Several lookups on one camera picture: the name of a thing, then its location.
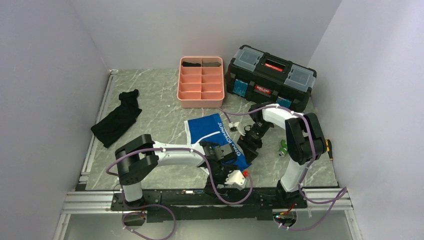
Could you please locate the pink divided organizer tray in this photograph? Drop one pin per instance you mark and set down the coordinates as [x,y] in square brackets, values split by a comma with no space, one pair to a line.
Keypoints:
[200,87]

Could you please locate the green white tool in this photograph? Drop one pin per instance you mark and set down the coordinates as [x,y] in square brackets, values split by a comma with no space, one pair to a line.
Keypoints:
[283,150]

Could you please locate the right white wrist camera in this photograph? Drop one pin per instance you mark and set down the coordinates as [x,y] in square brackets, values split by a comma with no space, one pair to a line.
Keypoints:
[237,127]

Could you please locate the yellow black screwdriver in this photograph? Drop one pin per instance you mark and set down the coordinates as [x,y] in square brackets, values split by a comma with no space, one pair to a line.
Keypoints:
[329,149]

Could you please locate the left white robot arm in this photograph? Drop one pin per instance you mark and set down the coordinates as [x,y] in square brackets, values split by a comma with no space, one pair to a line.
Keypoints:
[139,157]

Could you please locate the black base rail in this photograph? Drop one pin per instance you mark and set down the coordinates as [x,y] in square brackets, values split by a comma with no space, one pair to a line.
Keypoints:
[197,204]

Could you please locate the rolled grey cloth in tray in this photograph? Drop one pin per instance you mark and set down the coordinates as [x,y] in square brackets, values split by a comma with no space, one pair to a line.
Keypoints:
[214,64]

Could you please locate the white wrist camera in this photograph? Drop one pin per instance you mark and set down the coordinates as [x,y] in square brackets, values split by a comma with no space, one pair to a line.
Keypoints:
[237,127]
[236,179]

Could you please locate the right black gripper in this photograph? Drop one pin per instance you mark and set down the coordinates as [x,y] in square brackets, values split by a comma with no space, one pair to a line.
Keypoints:
[249,150]

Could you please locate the blue underwear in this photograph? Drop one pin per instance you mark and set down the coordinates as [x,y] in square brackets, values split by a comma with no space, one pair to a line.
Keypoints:
[210,128]

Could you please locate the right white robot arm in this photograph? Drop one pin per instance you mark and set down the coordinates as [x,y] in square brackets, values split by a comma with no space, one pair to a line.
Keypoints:
[304,138]

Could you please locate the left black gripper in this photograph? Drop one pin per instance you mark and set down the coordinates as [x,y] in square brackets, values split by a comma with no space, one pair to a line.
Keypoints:
[216,183]

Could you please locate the black underwear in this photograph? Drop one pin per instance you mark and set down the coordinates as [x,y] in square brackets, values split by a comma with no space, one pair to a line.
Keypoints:
[117,122]

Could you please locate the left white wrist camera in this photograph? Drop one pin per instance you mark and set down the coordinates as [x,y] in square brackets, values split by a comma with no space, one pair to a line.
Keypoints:
[236,179]

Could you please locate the black toolbox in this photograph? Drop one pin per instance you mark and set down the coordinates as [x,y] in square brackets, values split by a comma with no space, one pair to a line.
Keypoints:
[261,77]

